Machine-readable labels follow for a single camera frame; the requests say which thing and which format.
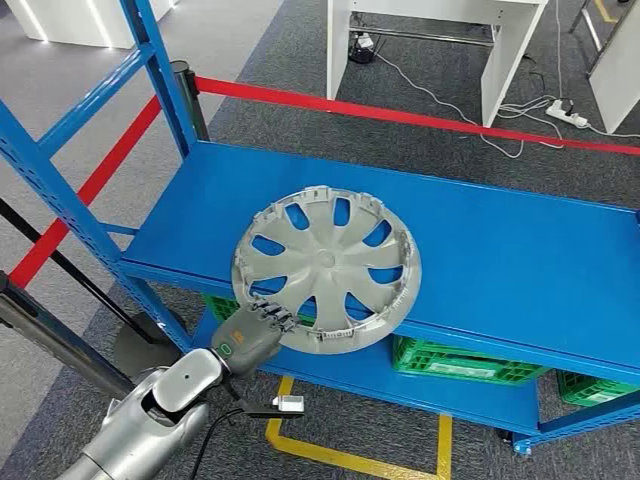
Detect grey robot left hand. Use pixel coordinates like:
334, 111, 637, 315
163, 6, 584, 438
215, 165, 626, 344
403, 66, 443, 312
211, 299, 301, 379

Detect grey plastic wheel hubcap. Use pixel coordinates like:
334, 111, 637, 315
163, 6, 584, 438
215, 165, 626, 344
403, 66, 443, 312
230, 185, 423, 356

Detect blue metal shelf rack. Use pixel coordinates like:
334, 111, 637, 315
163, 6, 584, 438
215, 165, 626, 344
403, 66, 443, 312
0, 0, 640, 458

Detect red barrier belt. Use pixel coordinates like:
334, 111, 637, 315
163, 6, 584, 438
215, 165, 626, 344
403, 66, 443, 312
193, 74, 640, 158
8, 94, 164, 291

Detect black router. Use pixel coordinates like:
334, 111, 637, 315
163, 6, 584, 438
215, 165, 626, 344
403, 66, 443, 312
348, 31, 386, 66

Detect white lit counter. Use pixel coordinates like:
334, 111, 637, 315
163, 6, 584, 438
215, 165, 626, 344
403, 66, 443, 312
4, 0, 178, 50

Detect white desk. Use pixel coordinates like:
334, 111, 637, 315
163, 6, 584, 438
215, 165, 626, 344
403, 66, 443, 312
326, 0, 549, 128

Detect white power strip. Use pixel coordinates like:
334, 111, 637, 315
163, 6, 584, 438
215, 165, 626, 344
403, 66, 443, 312
545, 97, 589, 130

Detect black wrist camera mount bracket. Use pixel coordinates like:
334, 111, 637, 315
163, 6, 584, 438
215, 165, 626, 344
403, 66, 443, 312
235, 396, 305, 420

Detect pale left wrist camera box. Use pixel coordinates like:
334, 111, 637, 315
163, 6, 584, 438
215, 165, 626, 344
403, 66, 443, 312
272, 395, 305, 414

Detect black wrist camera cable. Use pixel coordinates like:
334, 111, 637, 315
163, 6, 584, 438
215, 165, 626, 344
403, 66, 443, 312
189, 407, 246, 480

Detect white floor cable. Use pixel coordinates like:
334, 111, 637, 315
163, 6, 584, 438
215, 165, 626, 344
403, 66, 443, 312
374, 52, 525, 160

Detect white panel with metal frame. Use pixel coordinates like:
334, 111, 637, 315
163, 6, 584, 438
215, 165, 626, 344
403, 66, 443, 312
570, 0, 640, 135

